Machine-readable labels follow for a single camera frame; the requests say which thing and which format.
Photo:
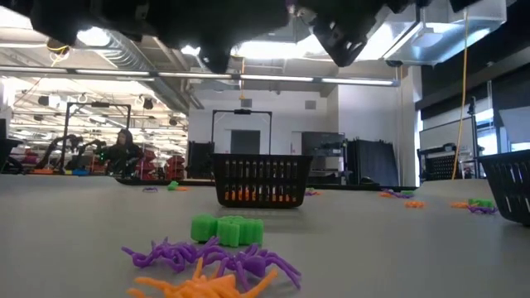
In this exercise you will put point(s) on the orange plastic spider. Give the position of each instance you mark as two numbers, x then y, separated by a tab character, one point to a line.
181	188
385	194
238	195
459	204
414	204
281	198
203	285

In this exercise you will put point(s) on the purple plastic spider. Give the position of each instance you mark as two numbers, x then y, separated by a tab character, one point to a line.
311	193
256	265
150	189
482	210
397	193
178	254

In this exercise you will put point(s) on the long ceiling light strip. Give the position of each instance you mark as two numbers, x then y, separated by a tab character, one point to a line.
269	78

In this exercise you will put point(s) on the grey cabinet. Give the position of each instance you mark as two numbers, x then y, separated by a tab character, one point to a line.
323	142

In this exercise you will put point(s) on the black curtain partition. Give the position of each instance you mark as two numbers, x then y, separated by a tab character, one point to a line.
372	163
198	159

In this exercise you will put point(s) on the black slotted plastic basket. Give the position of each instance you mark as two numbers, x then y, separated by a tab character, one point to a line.
505	186
261	160

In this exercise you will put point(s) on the red tool cart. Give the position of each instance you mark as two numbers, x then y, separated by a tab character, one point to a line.
150	157
176	165

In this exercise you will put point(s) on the person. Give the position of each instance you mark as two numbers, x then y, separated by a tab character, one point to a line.
122	153

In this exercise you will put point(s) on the grey table mat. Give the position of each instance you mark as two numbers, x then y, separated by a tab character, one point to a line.
83	248

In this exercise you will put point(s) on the black camera rig frame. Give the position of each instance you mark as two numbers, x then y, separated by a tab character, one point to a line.
242	111
99	104

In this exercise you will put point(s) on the silver spiral ventilation duct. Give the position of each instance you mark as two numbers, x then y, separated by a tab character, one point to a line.
127	58

